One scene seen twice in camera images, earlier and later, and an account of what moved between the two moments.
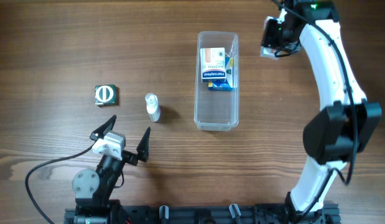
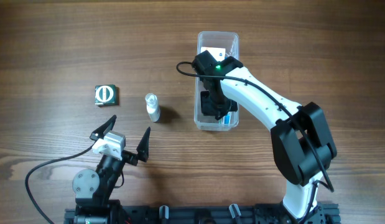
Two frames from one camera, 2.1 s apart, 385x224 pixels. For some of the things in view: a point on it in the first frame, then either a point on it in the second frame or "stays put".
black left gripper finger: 107,126 stays put
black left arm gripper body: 127,154 stays put
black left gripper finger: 142,149 stays put
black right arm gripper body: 271,35 -> 214,106
